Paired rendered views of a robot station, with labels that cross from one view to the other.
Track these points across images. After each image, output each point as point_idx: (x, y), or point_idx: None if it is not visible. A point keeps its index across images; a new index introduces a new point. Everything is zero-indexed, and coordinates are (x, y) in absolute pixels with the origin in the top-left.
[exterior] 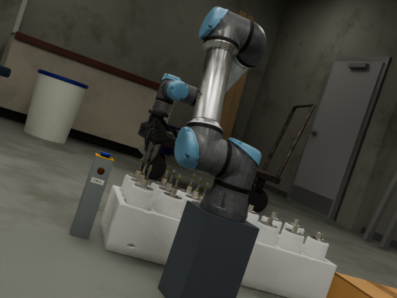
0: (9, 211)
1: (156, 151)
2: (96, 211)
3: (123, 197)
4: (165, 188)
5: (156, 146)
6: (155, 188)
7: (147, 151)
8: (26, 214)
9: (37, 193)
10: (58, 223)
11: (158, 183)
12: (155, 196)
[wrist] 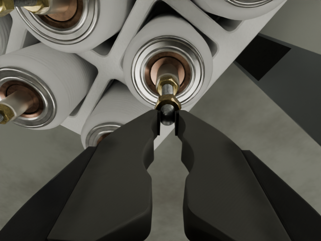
0: (301, 132)
1: (108, 157)
2: (279, 39)
3: (222, 46)
4: (66, 1)
5: (129, 195)
6: (69, 85)
7: (226, 144)
8: (278, 126)
9: (175, 206)
10: (248, 99)
11: (44, 101)
12: (119, 6)
